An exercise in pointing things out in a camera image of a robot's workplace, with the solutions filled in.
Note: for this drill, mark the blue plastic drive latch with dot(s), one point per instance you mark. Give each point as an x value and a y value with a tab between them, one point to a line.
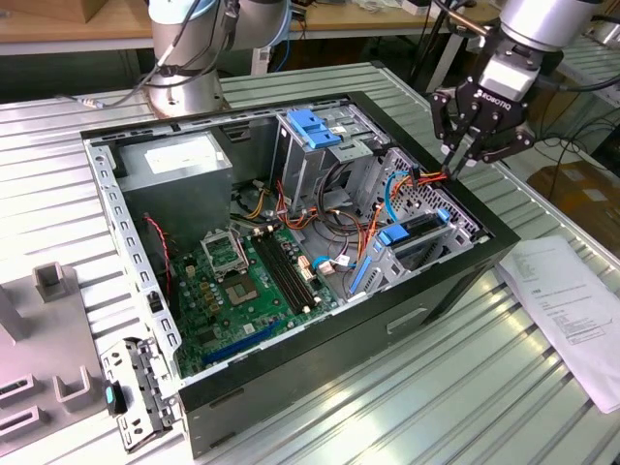
310	128

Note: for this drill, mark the wooden desk with white frame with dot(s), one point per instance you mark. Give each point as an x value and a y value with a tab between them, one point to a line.
48	19

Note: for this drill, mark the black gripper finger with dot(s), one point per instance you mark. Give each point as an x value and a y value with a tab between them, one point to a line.
508	145
443	116

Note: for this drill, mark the printed white paper sheets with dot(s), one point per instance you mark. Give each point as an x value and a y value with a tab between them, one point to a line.
567	310

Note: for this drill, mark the metal slat side table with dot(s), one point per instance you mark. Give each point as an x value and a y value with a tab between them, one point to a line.
605	63

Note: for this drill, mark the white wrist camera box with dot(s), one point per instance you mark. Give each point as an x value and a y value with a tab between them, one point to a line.
508	77

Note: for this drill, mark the grey part rack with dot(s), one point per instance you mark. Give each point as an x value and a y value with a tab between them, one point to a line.
43	339

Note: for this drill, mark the hard disk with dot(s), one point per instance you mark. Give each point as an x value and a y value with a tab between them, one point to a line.
393	235

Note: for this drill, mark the black open PC case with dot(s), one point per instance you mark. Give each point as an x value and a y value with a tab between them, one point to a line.
339	349

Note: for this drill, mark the metal expansion card retainer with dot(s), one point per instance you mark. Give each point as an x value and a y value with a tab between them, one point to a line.
145	387

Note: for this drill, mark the metal optical drive cage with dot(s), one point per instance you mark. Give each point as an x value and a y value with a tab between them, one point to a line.
295	164

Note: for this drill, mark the green motherboard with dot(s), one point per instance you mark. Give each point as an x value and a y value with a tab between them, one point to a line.
242	317

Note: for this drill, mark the black case switch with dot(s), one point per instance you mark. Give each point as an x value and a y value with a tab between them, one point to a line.
155	302

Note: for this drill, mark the blue black retainer latch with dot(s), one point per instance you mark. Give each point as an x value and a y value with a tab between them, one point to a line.
110	394

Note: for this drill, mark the grey power supply unit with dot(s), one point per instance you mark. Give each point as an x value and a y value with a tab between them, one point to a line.
179	203

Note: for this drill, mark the blue expansion slot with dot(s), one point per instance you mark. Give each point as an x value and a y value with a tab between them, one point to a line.
242	342

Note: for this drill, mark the black RAM slot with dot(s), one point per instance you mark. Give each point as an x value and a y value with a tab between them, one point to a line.
280	271
295	271

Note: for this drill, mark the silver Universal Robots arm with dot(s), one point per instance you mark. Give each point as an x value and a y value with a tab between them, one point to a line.
184	92

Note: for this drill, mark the brown cardboard box on floor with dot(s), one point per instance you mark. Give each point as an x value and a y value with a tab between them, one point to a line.
581	194

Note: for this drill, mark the metal disk bay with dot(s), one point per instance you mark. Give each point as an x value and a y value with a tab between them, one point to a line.
382	271

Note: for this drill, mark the CPU socket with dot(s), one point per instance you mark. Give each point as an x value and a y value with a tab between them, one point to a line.
242	290

